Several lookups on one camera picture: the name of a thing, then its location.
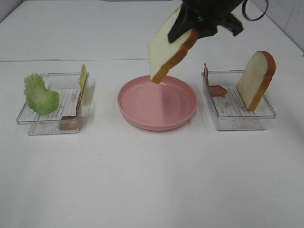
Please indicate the clear plastic tray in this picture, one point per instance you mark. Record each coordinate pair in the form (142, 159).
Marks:
(229, 112)
(66, 84)

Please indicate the yellow cheese slice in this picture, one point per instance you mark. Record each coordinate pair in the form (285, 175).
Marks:
(83, 77)

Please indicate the brown bacon strip tray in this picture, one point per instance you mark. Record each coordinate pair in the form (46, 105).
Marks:
(70, 122)

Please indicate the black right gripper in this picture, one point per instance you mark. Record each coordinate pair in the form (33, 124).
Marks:
(205, 16)

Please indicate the clear left plastic tray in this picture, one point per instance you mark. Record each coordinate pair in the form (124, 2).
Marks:
(66, 84)

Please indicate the green lettuce leaf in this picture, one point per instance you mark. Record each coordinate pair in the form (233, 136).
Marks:
(39, 98)

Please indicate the bread slice with brown crust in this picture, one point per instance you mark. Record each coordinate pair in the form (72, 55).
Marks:
(164, 55)

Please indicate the upright bread slice right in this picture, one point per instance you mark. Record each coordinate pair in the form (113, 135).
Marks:
(256, 79)

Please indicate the pink round plate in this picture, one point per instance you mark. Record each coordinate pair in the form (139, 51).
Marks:
(157, 107)

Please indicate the clear right plastic tray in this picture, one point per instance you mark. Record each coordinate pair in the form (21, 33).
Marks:
(229, 112)

